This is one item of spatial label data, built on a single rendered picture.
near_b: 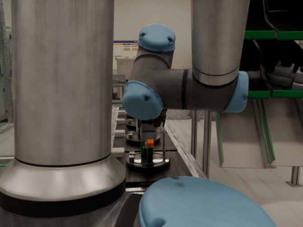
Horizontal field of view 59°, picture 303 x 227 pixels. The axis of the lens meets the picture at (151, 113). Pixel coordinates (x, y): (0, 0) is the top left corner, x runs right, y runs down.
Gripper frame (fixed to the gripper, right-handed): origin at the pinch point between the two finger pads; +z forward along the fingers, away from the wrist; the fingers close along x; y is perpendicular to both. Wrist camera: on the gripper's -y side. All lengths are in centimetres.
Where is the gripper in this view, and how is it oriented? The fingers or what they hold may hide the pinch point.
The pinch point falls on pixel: (147, 123)
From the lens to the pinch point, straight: 82.5
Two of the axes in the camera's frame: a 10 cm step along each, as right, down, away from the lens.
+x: 10.0, -0.2, 0.9
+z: -0.6, 5.9, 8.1
